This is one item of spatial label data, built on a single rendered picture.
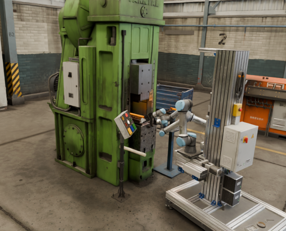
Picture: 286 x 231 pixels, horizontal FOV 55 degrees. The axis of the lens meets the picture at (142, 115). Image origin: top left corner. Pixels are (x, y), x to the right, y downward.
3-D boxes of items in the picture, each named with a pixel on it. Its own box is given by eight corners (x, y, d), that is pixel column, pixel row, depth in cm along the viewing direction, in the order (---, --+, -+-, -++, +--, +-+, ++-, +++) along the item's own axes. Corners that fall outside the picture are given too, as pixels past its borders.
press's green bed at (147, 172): (153, 174, 439) (155, 147, 426) (139, 184, 411) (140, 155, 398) (127, 164, 472) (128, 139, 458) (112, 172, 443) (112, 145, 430)
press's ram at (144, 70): (154, 90, 404) (155, 63, 393) (138, 94, 374) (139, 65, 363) (132, 87, 428) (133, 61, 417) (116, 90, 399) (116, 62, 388)
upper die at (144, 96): (148, 98, 396) (149, 92, 393) (140, 100, 381) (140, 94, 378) (127, 94, 421) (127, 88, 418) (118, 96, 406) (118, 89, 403)
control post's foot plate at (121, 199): (132, 196, 379) (132, 190, 376) (121, 203, 362) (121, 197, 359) (120, 190, 391) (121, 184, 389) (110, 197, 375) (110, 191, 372)
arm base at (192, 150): (199, 151, 329) (199, 144, 327) (190, 155, 320) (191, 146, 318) (189, 147, 341) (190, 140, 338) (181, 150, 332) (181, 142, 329)
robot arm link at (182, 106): (191, 145, 319) (191, 99, 309) (183, 148, 310) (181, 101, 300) (184, 143, 328) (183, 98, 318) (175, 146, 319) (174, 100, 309)
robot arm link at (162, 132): (193, 121, 352) (161, 139, 367) (193, 118, 363) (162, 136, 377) (188, 113, 351) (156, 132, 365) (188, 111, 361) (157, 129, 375)
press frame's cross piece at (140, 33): (148, 58, 400) (150, 24, 387) (130, 59, 369) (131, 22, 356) (126, 56, 426) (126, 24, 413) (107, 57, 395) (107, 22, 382)
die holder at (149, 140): (155, 147, 426) (156, 120, 413) (140, 155, 397) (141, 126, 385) (128, 139, 459) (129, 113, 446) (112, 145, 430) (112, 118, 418)
